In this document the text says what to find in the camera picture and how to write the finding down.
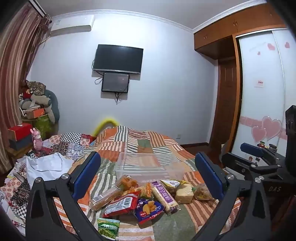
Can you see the red box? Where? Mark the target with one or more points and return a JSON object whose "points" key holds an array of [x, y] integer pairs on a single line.
{"points": [[19, 131]]}

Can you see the yellow striped snack packet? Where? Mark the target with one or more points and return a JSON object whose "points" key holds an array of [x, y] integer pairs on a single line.
{"points": [[146, 191]]}

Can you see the orange snack packet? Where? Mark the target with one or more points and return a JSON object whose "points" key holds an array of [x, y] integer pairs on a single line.
{"points": [[127, 182]]}

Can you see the clear biscuit tube packet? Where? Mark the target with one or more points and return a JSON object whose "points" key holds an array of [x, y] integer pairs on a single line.
{"points": [[104, 199]]}

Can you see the wall-mounted television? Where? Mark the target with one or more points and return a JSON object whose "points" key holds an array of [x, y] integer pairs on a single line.
{"points": [[118, 58]]}

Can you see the orange box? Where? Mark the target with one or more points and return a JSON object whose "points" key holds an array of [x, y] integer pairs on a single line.
{"points": [[34, 112]]}

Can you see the red label sticker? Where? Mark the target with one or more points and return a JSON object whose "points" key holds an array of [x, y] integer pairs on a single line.
{"points": [[260, 83]]}

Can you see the striped curtain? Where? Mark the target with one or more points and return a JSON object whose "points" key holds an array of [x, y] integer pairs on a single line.
{"points": [[13, 69]]}

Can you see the pink toy rabbit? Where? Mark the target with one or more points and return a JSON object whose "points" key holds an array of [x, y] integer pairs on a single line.
{"points": [[37, 140]]}

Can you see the pink heart stickers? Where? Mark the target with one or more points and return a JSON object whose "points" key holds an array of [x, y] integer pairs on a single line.
{"points": [[270, 128]]}

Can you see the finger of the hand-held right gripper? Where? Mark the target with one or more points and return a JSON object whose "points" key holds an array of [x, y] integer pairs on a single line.
{"points": [[235, 163], [252, 149]]}

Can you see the yellow foam tube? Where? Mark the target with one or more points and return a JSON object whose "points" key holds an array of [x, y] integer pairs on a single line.
{"points": [[105, 122]]}

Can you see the green bag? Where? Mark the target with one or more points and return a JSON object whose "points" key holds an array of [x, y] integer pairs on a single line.
{"points": [[44, 126]]}

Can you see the red snack packet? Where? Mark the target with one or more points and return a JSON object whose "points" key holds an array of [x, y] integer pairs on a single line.
{"points": [[122, 205]]}

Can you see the beige biscuit packet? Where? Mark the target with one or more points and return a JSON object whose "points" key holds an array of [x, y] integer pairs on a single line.
{"points": [[184, 194]]}

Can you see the green pea packet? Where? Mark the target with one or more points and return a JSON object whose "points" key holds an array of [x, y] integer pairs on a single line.
{"points": [[108, 229]]}

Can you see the orange striped patchwork blanket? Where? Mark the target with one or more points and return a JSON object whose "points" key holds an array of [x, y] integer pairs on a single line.
{"points": [[138, 141]]}

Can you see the purple wafer roll packet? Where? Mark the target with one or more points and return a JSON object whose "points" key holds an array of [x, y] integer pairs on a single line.
{"points": [[164, 197]]}

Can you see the patterned cushion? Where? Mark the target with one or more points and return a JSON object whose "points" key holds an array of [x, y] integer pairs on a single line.
{"points": [[37, 87]]}

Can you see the wooden wardrobe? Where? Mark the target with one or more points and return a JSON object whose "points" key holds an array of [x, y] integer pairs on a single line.
{"points": [[259, 69]]}

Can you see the white and yellow packet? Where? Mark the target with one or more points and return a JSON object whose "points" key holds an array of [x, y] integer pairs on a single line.
{"points": [[170, 184]]}

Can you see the wooden door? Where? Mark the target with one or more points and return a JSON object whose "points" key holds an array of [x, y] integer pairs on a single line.
{"points": [[225, 104]]}

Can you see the white crumpled paper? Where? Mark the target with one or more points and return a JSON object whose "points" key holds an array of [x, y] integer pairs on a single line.
{"points": [[48, 166]]}

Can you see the small black monitor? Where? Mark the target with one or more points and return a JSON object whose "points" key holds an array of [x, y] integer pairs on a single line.
{"points": [[115, 82]]}

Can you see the blue cracker packet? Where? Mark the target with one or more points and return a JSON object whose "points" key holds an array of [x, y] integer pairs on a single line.
{"points": [[149, 209]]}

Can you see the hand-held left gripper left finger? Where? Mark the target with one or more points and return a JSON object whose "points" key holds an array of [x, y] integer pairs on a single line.
{"points": [[87, 172]]}

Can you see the clear bag of nuggets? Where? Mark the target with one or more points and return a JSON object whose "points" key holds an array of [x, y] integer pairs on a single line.
{"points": [[203, 192]]}

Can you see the checkered patchwork quilt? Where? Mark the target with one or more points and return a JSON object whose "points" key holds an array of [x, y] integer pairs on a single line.
{"points": [[67, 143]]}

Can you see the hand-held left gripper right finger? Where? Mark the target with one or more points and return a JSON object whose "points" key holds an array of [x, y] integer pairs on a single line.
{"points": [[209, 177]]}

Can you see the white air conditioner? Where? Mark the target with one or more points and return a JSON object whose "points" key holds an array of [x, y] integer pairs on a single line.
{"points": [[71, 23]]}

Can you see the clear plastic container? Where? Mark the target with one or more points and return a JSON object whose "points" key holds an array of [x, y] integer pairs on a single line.
{"points": [[148, 169]]}

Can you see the dark grey box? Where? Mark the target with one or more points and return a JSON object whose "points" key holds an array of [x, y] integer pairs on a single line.
{"points": [[20, 142]]}

